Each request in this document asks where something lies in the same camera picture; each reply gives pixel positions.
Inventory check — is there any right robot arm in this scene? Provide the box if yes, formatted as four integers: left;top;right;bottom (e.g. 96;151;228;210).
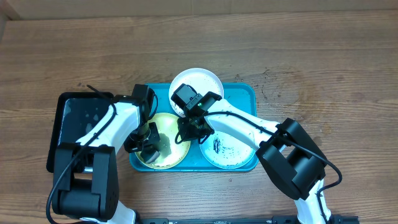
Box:
170;84;342;223

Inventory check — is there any teal plastic serving tray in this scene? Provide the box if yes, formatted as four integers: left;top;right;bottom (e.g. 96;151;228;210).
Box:
129;82;260;173

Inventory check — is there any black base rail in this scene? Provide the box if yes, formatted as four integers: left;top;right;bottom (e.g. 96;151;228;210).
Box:
136;215;361;224

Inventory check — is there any black rectangular water tray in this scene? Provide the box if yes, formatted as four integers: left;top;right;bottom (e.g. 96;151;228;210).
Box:
46;92;114;173

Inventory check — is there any white round plate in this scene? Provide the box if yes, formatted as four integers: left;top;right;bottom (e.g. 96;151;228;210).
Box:
169;68;224;117

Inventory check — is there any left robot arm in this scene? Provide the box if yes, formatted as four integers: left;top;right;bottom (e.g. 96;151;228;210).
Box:
46;84;160;223

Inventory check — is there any dark green sponge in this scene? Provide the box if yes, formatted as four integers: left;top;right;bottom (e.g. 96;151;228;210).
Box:
140;133;172;164

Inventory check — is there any light blue round plate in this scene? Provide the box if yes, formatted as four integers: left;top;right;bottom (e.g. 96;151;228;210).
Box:
200;131;258;172

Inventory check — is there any yellow-green round plate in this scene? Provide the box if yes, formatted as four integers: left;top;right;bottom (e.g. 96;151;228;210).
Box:
136;113;190;170

